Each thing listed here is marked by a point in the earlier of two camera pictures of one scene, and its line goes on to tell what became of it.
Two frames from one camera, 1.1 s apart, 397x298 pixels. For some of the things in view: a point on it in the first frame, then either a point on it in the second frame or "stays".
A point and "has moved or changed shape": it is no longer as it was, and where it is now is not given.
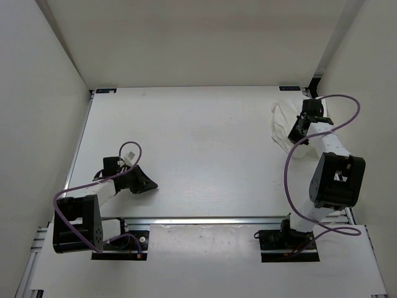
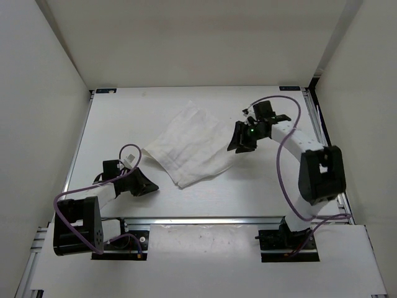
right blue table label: [289, 88] stays
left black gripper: [143, 183] stays
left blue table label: [106, 90] stays
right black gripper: [293, 138] -> [247, 146]
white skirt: [284, 114] has moved or changed shape
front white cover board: [212, 259] stays
